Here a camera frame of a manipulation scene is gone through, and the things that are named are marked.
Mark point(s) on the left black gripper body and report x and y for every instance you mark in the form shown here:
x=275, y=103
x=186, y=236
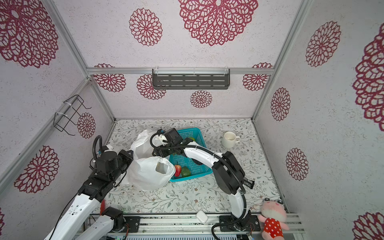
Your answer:
x=124, y=161

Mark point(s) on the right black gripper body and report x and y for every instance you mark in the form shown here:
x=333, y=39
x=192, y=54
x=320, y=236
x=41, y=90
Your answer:
x=166, y=151

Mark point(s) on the red apple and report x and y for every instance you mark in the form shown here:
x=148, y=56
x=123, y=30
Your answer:
x=178, y=170

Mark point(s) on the white plastic bag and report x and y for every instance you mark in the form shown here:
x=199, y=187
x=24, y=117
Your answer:
x=146, y=172

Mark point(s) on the green avocado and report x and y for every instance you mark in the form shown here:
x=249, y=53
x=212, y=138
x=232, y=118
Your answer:
x=185, y=172

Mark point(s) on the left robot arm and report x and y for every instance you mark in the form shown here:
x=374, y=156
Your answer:
x=109, y=166

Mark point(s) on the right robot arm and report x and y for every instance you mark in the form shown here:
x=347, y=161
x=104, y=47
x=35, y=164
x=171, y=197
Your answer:
x=229, y=175

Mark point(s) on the teal plastic basket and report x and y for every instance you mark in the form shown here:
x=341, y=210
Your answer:
x=197, y=171

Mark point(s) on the white ceramic mug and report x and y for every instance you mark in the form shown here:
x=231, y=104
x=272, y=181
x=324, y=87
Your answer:
x=230, y=139

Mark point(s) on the white earbuds case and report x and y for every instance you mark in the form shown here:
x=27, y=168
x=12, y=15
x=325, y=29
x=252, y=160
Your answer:
x=202, y=217

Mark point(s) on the pink plush toy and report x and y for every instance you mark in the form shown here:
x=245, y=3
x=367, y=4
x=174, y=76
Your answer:
x=274, y=216

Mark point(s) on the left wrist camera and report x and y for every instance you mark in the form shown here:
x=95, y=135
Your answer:
x=107, y=148

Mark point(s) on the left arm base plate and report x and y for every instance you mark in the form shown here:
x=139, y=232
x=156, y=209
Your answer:
x=131, y=224

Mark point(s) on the grey wall shelf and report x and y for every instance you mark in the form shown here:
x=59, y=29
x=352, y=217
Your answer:
x=191, y=81

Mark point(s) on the black wire wall rack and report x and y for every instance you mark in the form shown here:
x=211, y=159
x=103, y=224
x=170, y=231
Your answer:
x=65, y=117

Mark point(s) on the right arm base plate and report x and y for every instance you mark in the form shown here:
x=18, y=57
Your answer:
x=250, y=224

